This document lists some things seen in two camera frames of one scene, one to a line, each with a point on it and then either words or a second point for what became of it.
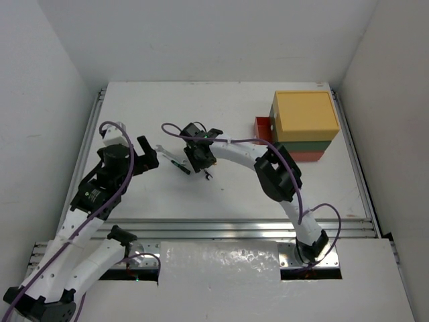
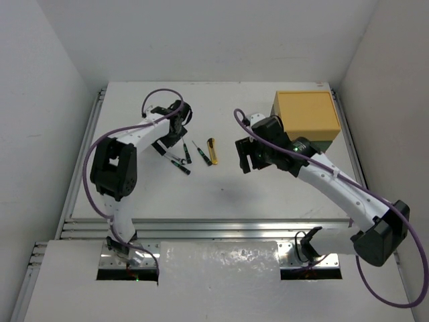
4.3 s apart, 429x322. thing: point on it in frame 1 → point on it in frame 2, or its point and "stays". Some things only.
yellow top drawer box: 304,116 stays
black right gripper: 199,164 → 246,146
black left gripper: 141,160 → 168,141
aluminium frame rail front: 236,229 stays
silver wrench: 160,149 stays
